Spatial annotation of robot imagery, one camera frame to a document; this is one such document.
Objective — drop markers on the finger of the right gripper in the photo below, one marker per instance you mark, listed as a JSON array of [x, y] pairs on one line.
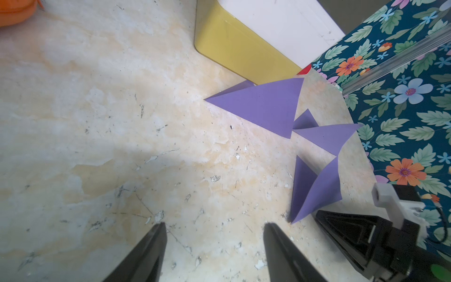
[[360, 238]]

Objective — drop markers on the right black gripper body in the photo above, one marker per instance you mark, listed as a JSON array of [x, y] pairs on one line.
[[397, 258]]

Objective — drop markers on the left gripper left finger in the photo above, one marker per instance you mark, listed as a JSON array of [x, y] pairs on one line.
[[144, 262]]

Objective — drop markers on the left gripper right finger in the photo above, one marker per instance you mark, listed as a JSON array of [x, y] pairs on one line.
[[284, 261]]

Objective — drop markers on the purple paper square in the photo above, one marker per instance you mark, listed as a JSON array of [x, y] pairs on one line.
[[313, 191], [271, 106], [330, 138]]

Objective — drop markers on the small red toy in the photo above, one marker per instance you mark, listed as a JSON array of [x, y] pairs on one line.
[[305, 70]]

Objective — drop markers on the grey white yellow stacked box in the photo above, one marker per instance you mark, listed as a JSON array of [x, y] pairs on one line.
[[267, 41]]

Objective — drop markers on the orange tiger plush toy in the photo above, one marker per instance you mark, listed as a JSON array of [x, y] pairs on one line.
[[16, 11]]

